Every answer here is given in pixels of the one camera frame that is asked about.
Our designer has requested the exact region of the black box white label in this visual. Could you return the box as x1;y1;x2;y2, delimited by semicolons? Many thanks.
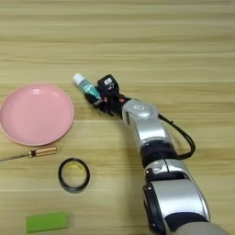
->
96;73;120;95

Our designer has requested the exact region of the wooden handle screwdriver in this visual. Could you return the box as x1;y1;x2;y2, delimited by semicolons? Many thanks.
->
0;145;58;162

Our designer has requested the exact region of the pink round plate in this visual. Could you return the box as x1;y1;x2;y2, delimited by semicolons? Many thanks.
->
0;84;75;147

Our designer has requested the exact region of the black tape roll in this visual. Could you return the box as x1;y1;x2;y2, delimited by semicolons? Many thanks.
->
58;157;91;195

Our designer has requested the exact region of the white green glue stick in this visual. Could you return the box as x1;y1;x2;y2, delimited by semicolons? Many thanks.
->
73;73;102;99

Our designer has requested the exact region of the green rectangular block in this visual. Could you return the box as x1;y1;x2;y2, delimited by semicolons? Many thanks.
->
26;211;70;234

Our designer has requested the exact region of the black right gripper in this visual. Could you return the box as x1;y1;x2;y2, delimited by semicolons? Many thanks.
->
84;92;132;118

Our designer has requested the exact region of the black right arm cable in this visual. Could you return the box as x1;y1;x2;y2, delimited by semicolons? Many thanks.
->
157;113;196;161

